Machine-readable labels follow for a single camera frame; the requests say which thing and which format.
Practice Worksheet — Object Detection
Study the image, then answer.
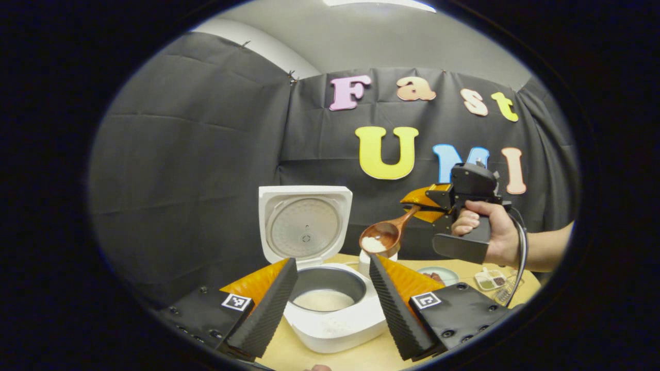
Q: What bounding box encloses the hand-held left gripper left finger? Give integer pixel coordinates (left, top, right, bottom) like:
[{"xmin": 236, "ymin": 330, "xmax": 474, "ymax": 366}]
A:
[{"xmin": 160, "ymin": 258, "xmax": 300, "ymax": 361}]

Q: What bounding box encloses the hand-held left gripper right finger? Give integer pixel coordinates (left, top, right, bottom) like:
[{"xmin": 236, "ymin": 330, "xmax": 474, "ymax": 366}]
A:
[{"xmin": 369, "ymin": 254, "xmax": 516, "ymax": 361}]

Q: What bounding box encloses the wooden spoon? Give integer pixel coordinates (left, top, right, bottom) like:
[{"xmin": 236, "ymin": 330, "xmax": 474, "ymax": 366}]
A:
[{"xmin": 359, "ymin": 205, "xmax": 422, "ymax": 258}]

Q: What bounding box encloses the white rice cooker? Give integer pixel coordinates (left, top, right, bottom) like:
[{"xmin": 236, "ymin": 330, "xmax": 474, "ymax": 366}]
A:
[{"xmin": 258, "ymin": 185, "xmax": 388, "ymax": 354}]

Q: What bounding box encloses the white toaster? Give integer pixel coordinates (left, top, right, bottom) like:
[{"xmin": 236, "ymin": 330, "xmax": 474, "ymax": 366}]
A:
[{"xmin": 358, "ymin": 250, "xmax": 399, "ymax": 279}]

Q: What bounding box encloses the light blue plate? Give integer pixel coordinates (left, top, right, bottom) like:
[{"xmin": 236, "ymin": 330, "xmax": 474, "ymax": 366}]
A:
[{"xmin": 417, "ymin": 266, "xmax": 460, "ymax": 288}]

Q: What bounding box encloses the white divided bean dish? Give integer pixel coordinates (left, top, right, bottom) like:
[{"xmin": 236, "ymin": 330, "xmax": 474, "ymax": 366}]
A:
[{"xmin": 474, "ymin": 268, "xmax": 509, "ymax": 292}]

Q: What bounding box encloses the black backdrop cloth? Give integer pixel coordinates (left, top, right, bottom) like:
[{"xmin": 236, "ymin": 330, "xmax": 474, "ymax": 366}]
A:
[{"xmin": 87, "ymin": 31, "xmax": 581, "ymax": 310}]

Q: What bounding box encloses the ceiling light panel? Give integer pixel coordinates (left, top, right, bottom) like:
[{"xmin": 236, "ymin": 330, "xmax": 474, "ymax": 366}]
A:
[{"xmin": 324, "ymin": 0, "xmax": 437, "ymax": 13}]

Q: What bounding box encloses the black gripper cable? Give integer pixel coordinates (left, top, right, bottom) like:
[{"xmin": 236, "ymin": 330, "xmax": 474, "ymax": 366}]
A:
[{"xmin": 503, "ymin": 207, "xmax": 528, "ymax": 308}]

